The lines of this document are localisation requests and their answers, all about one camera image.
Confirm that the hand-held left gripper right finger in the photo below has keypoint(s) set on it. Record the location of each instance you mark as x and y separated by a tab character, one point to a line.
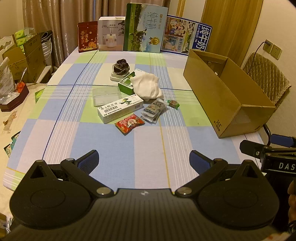
198	162

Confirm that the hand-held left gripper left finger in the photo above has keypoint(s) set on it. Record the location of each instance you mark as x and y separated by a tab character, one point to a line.
89	162

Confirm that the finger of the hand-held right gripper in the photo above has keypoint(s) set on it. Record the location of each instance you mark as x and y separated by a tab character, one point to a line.
283	140
251	148

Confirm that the red snack packet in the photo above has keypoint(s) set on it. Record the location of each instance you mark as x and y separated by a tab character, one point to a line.
129	122

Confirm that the white medicine box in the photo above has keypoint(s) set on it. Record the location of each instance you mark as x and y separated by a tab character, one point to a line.
118	110

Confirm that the small green candy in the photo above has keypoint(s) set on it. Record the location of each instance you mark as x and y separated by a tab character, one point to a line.
173	103

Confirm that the brown cardboard box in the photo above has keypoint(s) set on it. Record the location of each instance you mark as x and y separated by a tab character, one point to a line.
217	92

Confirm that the grey snack packet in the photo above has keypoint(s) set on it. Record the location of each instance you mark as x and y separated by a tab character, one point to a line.
148	115
158	104

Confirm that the clear plastic container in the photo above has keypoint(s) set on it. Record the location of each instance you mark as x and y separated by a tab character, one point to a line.
105	95

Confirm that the small green box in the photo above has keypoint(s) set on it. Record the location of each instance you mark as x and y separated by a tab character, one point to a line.
126	85

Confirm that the white towel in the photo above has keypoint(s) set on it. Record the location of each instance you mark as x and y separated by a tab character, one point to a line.
146	85

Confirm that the dark flower ornament white base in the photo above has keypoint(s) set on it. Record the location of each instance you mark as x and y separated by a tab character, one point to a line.
120	67

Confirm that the person's right hand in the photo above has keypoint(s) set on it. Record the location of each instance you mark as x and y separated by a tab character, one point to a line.
292	201

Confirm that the checked tablecloth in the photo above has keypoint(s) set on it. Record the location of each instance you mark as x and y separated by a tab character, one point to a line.
92	139

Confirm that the chair with quilted cover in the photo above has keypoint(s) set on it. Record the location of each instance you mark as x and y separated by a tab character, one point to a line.
266	71

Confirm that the colourful printed packets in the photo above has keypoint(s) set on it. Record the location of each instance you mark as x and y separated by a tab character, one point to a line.
11	144

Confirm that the green card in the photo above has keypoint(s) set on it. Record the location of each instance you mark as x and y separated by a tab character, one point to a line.
38	95

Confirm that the cream tablecloth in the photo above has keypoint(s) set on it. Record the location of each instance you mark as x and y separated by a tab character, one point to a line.
16	120

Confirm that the dark brown tray box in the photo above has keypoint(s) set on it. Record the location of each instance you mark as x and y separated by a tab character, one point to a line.
16	98

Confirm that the cardboard box with flaps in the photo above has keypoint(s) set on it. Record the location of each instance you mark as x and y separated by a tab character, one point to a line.
30	60

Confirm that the white paper bag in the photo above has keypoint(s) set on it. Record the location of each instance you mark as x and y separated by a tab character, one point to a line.
4	78

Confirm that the grey plastic bag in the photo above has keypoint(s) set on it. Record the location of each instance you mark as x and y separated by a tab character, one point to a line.
47	48

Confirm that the wooden door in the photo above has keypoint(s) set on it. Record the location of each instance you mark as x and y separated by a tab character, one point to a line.
231	25

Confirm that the red gift box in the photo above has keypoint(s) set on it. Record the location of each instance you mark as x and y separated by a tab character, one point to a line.
87	36

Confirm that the blue milk carton box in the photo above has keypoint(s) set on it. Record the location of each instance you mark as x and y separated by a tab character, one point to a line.
185	34

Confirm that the white humidifier box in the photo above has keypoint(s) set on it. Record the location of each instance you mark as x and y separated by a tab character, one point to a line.
109	34

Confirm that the green milk carton box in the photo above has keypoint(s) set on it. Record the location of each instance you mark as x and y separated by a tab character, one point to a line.
143	30

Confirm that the green tissue packs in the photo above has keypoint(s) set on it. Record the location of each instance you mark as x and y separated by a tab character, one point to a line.
22	34

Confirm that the white chair back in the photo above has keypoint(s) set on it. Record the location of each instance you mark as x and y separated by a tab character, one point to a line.
7	42

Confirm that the brown curtain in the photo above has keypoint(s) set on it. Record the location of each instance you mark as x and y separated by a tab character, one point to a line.
64	18

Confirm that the beige wall socket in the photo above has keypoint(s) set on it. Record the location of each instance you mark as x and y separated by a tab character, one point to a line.
276	51

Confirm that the wall socket with plug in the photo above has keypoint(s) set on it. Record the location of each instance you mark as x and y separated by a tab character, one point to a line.
268	45

